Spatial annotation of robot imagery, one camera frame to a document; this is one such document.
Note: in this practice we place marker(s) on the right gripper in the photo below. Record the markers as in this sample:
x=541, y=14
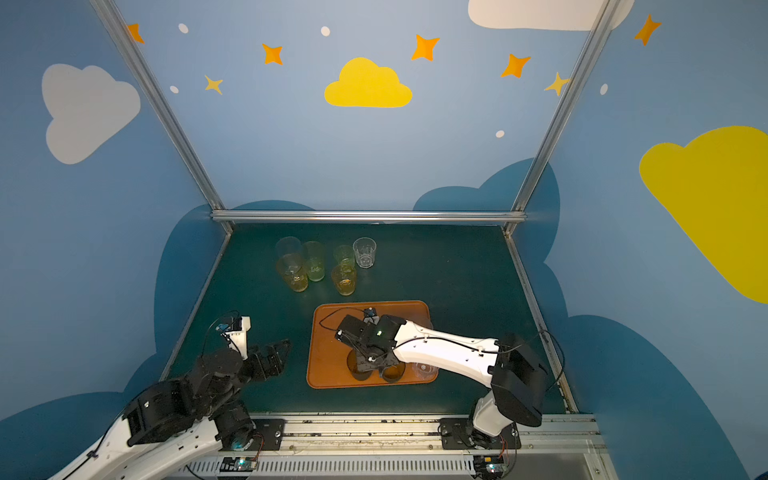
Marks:
x=372, y=360

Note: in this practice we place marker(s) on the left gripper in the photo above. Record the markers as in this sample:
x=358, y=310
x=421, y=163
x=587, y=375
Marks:
x=257, y=362

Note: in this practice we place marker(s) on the dark olive textured cup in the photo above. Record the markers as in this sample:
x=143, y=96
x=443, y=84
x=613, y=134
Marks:
x=358, y=366

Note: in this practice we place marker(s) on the small olive textured cup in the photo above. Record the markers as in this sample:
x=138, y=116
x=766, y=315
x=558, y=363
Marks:
x=394, y=373

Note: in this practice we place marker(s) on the orange plastic tray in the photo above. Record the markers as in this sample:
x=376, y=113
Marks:
x=327, y=367

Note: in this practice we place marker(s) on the clear faceted glass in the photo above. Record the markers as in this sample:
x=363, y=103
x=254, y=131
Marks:
x=424, y=372
x=365, y=252

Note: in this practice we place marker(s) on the short yellow glass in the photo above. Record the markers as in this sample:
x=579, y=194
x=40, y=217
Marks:
x=344, y=277

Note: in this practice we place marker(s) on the clear faceted glass back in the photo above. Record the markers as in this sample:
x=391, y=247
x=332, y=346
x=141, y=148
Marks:
x=365, y=252

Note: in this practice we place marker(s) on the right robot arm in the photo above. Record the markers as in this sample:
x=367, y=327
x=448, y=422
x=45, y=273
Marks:
x=515, y=376

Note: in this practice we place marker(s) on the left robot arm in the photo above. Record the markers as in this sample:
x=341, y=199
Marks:
x=178, y=420

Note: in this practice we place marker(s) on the tall amber glass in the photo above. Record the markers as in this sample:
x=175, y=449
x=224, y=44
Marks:
x=291, y=268

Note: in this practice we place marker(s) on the short green glass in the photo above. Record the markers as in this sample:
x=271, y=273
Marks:
x=344, y=256

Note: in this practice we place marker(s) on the tall green glass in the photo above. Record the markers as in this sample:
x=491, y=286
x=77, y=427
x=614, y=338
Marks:
x=314, y=257

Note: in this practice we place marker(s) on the tall clear bluish glass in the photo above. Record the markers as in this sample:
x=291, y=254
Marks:
x=289, y=245

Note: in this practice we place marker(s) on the left controller board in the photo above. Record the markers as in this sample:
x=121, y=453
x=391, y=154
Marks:
x=238, y=464

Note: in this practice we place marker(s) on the controller board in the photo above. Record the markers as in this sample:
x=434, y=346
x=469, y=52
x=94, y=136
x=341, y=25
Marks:
x=488, y=467
x=238, y=464

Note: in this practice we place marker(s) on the right controller board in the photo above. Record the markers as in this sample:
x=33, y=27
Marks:
x=488, y=467

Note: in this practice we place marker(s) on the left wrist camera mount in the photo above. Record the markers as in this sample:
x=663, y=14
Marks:
x=234, y=331

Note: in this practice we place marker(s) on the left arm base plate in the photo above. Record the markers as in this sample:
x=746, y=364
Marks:
x=264, y=433

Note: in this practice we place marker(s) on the aluminium rear frame bar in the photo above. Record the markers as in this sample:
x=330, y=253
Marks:
x=364, y=217

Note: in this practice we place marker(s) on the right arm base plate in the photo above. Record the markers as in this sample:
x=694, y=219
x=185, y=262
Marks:
x=459, y=434

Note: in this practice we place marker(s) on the front aluminium rail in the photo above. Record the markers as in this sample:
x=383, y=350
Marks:
x=409, y=445

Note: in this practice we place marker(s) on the aluminium left frame post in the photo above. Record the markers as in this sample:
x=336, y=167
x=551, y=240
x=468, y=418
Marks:
x=113, y=21

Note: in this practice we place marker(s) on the aluminium frame post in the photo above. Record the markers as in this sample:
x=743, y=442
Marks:
x=585, y=63
x=113, y=21

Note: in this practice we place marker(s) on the aluminium right frame post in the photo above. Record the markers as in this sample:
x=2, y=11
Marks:
x=585, y=63

